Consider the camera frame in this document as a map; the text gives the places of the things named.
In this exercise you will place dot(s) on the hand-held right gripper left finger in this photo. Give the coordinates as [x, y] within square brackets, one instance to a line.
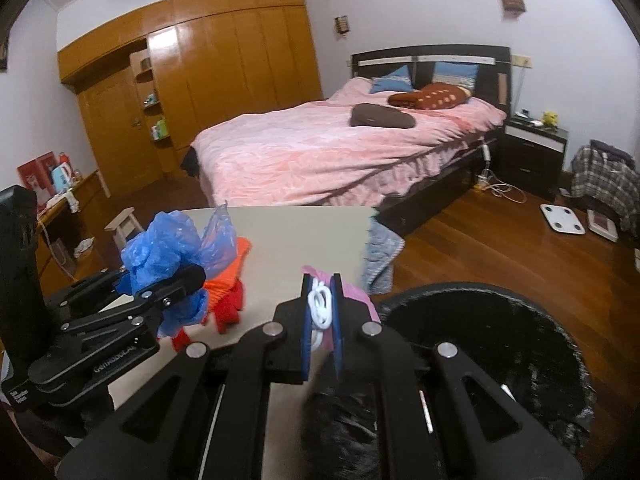
[306, 320]

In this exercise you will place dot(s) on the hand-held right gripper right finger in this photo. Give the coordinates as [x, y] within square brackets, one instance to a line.
[338, 325]

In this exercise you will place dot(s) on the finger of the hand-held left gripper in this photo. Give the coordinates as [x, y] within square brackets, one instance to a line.
[175, 285]
[85, 292]

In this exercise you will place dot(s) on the pink face mask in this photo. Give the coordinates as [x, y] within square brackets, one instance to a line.
[360, 302]

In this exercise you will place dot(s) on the blue plastic bag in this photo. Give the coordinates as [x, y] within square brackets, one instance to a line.
[160, 245]

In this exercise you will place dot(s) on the black-lined trash bin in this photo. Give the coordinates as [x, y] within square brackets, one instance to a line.
[475, 340]

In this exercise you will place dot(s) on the small white crumpled cloth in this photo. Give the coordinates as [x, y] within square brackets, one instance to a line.
[84, 248]

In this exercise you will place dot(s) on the orange knit glove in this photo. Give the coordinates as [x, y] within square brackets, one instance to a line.
[232, 270]

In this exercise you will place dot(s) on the small wooden stool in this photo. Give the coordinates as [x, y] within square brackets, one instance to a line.
[120, 221]

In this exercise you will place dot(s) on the grey quilted cloth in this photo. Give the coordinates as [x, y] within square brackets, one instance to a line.
[382, 255]

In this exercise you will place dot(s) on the wooden side cabinet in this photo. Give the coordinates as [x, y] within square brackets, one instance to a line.
[92, 195]

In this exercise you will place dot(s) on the black cloth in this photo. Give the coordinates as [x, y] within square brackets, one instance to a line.
[190, 162]

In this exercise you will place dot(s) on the bed with pink cover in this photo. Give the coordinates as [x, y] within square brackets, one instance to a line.
[300, 160]

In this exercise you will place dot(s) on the power strip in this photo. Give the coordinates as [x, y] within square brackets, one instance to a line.
[483, 182]

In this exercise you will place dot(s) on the dark brown cushion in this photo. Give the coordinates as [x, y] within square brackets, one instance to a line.
[380, 116]

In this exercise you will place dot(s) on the wooden wardrobe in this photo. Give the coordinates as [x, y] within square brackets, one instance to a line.
[240, 70]

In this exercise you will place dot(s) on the white bathroom scale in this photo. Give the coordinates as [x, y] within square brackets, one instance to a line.
[562, 218]

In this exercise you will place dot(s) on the plain blue pillow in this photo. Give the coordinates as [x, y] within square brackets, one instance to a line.
[392, 82]

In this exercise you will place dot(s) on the brown dotted pillow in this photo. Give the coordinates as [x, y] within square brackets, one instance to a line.
[435, 96]

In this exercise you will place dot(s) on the dark nightstand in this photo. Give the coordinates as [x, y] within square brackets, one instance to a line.
[532, 160]

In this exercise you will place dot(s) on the blue patterned pillow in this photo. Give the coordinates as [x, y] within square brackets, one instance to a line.
[452, 75]

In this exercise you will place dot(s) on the dark wooden bed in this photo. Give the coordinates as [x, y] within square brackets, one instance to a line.
[380, 51]

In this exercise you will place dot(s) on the small bedside clock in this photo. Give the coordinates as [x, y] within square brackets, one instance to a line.
[524, 112]

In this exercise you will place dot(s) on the pink bathroom scale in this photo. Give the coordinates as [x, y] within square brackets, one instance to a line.
[602, 224]

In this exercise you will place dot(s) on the yellow plush toy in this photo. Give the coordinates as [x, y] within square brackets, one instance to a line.
[550, 118]

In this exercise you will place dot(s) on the plaid cloth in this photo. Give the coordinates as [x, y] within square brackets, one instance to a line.
[605, 185]

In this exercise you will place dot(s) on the red picture frame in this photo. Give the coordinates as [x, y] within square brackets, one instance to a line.
[35, 175]

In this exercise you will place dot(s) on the small brown wall lamp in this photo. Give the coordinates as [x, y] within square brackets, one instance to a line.
[341, 25]

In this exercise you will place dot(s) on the wall socket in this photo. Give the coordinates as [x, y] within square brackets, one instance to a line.
[521, 61]

